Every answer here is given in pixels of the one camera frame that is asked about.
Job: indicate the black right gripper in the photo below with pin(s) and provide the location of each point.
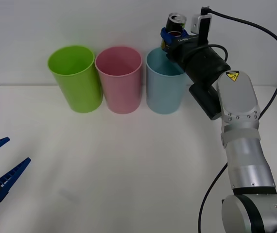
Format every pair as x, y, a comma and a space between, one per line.
182, 47

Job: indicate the silver and black right arm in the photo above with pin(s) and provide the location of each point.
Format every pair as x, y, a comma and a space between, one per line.
240, 121

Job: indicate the pink plastic bin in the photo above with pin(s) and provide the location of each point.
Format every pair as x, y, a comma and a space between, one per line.
121, 92

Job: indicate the green plastic bin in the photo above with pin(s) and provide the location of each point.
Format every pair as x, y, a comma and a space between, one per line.
80, 87

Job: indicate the black drink can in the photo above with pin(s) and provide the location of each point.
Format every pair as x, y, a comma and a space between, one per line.
175, 24

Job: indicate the pale blue plastic bin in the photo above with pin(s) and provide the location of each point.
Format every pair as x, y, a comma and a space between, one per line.
162, 94

